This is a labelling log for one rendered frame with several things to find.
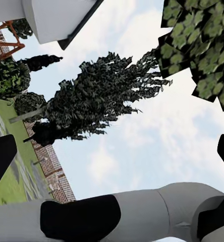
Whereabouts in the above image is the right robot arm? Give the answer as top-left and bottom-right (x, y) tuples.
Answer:
(0, 182), (224, 242)

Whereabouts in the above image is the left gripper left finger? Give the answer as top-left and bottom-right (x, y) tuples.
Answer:
(0, 134), (18, 180)

